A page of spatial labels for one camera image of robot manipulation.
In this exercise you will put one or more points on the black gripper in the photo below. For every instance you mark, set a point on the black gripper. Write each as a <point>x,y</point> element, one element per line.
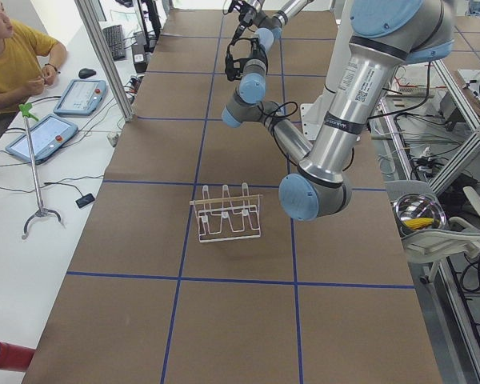
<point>246,15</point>
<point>261,54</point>

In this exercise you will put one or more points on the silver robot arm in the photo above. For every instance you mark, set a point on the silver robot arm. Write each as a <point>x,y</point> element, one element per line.
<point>374,39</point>
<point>277,21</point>

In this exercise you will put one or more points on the black keyboard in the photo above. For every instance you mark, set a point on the black keyboard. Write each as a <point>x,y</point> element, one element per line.
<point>115,41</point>

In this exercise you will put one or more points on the black computer mouse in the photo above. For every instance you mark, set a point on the black computer mouse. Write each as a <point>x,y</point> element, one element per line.
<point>85,73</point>

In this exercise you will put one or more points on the upper blue teach pendant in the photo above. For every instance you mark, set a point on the upper blue teach pendant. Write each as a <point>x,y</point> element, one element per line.
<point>81,97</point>

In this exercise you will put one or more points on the blue teach pendant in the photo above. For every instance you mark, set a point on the blue teach pendant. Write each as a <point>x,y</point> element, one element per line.
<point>81,97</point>
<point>48,135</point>

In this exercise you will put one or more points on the lower blue teach pendant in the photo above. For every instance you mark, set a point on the lower blue teach pendant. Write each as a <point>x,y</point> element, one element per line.
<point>48,135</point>

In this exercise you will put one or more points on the white pot with corn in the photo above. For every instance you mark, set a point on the white pot with corn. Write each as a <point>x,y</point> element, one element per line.
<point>414,212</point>

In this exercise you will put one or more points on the small black device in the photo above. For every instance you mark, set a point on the small black device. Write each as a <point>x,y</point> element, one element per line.
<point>84,200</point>

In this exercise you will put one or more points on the person in yellow shirt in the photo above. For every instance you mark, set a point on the person in yellow shirt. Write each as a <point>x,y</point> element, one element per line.
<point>29,62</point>

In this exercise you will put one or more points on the red cylinder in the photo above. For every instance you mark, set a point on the red cylinder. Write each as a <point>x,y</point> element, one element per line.
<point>14,357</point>

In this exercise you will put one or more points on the white central robot pedestal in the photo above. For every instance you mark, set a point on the white central robot pedestal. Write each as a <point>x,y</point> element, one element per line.
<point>312,115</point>

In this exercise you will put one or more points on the aluminium frame post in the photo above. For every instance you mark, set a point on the aluminium frame post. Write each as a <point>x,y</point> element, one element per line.
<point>90,21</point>

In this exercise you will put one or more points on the white wire cup rack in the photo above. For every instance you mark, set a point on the white wire cup rack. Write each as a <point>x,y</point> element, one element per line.
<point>229,217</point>

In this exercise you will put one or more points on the green handled reacher grabber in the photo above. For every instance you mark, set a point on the green handled reacher grabber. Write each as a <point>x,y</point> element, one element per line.
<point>42,211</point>

